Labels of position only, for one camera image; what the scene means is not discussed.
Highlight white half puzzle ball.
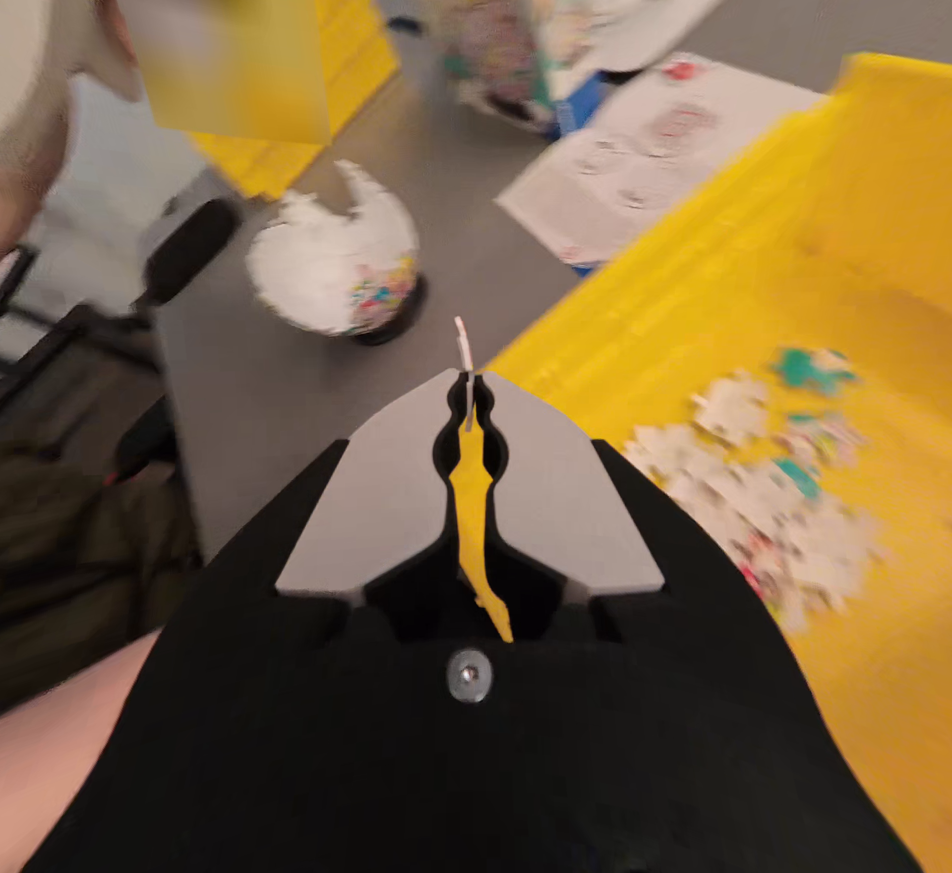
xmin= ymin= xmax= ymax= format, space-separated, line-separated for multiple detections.
xmin=245 ymin=159 xmax=422 ymax=339

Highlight small puzzle piece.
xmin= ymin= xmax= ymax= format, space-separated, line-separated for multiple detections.
xmin=453 ymin=315 xmax=477 ymax=435

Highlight pile of puzzle pieces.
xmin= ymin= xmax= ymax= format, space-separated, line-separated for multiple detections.
xmin=621 ymin=345 xmax=888 ymax=638

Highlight person's right forearm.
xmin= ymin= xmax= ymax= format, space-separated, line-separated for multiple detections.
xmin=0 ymin=626 xmax=166 ymax=873

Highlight white instruction leaflet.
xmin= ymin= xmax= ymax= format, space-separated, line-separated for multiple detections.
xmin=494 ymin=51 xmax=828 ymax=273

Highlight olive trousers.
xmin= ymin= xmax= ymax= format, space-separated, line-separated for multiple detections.
xmin=0 ymin=455 xmax=203 ymax=712

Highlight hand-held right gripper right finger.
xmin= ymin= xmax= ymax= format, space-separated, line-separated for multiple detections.
xmin=475 ymin=371 xmax=666 ymax=596

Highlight colourful puzzle box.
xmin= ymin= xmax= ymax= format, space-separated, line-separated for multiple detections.
xmin=402 ymin=0 xmax=620 ymax=139

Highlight person's left forearm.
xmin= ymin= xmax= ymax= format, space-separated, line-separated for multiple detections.
xmin=0 ymin=88 xmax=80 ymax=254

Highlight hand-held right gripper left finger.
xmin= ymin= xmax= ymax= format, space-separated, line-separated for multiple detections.
xmin=274 ymin=368 xmax=459 ymax=599

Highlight yellow plastic bin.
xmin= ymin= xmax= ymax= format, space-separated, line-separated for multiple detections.
xmin=186 ymin=0 xmax=403 ymax=202
xmin=450 ymin=51 xmax=952 ymax=873

